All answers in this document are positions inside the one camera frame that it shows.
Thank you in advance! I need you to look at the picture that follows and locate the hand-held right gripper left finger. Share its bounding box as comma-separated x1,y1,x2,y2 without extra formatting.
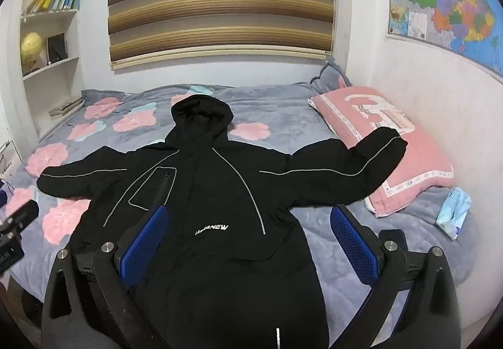
41,204,169,349

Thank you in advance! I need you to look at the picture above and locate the yellow globe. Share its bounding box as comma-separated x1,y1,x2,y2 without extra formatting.
20,32,43,73

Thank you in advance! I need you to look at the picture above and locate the white cardboard box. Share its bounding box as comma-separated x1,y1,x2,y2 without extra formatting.
0,140,23,179

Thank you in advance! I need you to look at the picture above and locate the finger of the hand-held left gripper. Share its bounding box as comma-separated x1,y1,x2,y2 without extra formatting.
6,201,40,232

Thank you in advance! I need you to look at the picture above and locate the grey floral blanket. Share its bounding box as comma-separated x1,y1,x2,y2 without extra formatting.
0,84,481,334

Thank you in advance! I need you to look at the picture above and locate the flat grey book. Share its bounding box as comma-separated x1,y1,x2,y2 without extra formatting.
49,97,83,118

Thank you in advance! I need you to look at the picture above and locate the blue tissue packet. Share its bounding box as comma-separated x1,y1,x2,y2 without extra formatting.
435,186,473,241

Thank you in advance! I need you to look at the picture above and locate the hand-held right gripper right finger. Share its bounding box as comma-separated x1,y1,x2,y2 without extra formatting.
330,204,462,349

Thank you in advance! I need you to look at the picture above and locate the white bookshelf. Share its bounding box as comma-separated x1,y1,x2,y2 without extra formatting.
19,0,97,139

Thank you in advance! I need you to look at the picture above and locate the grey pillow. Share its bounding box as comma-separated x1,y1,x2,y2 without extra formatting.
310,58,350,97

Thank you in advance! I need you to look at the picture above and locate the pink pillow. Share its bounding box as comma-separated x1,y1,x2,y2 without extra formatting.
307,86,455,218

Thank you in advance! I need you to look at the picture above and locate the black hooded jacket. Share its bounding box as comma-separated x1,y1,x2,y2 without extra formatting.
37,94,408,349

